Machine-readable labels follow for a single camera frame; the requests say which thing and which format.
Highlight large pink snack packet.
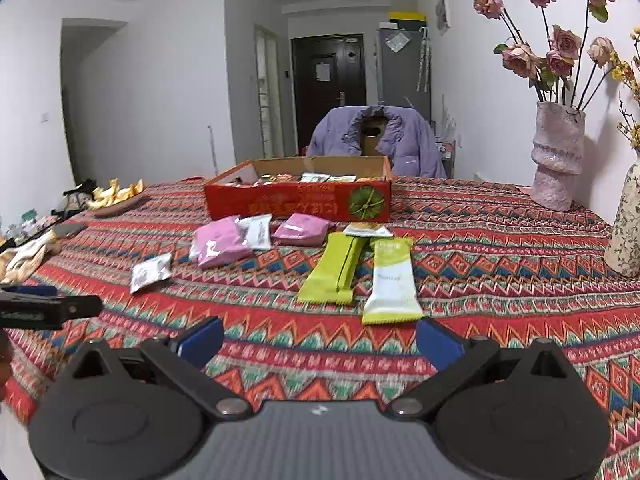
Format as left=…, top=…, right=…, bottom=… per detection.
left=192, top=215, right=252, bottom=269

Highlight pink ceramic vase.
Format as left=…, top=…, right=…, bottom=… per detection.
left=530, top=101, right=586, bottom=212

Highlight brown plate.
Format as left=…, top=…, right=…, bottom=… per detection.
left=92, top=192, right=151, bottom=218

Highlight purple puffer jacket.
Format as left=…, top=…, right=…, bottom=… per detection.
left=306, top=105, right=447, bottom=179

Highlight yellow fruit peels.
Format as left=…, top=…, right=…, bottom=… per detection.
left=91, top=178, right=146, bottom=209

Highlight clutter of small bottles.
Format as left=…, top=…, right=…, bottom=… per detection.
left=0, top=210, right=43, bottom=241

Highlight cream cloth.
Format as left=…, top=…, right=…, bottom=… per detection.
left=0, top=230, right=62, bottom=285

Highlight white green snack packet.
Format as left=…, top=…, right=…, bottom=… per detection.
left=361, top=237, right=425, bottom=326

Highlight white interior door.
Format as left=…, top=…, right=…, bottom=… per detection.
left=254, top=25, right=283, bottom=158

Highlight dried pink roses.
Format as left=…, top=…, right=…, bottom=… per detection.
left=470, top=0, right=618, bottom=111

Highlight white floral vase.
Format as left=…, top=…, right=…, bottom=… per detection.
left=604, top=162, right=640, bottom=278

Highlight green bar snack packet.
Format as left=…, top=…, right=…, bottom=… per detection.
left=296, top=232, right=368, bottom=306

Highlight white folded umbrella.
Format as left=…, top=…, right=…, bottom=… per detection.
left=416, top=27, right=432, bottom=93

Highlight red cardboard box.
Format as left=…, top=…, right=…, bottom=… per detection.
left=204, top=156, right=392, bottom=223

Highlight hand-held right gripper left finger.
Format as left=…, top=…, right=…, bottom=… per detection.
left=60, top=316, right=256, bottom=420

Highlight dark entrance door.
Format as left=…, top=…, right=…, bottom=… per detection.
left=291, top=34, right=366, bottom=156

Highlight grey refrigerator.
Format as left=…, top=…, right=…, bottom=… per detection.
left=376, top=27, right=432, bottom=121

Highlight red patterned tablecloth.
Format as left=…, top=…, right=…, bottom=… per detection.
left=5, top=176, right=640, bottom=480

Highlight small white snack packet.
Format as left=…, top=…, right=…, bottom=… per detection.
left=342, top=222, right=395, bottom=239

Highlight yellow black box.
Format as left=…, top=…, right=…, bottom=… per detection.
left=389, top=10, right=428, bottom=29

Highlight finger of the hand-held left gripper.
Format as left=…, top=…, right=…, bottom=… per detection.
left=0, top=294, right=104, bottom=321
left=0, top=284, right=59, bottom=298

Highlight white silver snack packet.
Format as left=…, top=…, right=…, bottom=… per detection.
left=239, top=213, right=274, bottom=252

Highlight small silver snack packet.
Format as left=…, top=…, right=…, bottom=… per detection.
left=129, top=252, right=173, bottom=295

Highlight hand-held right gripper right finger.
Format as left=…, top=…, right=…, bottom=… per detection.
left=389, top=316, right=582, bottom=420

